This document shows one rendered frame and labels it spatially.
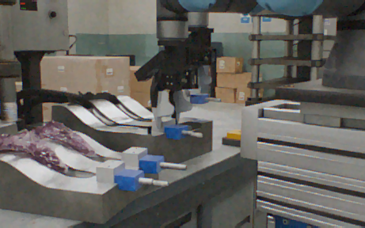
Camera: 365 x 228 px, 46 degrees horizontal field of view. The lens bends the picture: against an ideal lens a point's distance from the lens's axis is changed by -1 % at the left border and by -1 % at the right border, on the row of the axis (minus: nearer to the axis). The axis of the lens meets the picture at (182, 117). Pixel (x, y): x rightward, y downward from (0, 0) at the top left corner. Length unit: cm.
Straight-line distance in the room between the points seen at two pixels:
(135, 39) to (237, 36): 257
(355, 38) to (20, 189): 61
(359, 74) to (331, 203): 21
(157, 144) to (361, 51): 53
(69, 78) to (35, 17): 343
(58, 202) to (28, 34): 112
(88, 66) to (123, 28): 510
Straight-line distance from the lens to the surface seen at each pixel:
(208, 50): 132
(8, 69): 159
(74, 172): 87
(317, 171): 71
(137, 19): 978
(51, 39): 188
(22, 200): 84
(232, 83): 796
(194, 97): 133
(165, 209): 105
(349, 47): 68
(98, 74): 495
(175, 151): 108
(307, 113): 70
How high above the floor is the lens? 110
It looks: 10 degrees down
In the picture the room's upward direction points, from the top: straight up
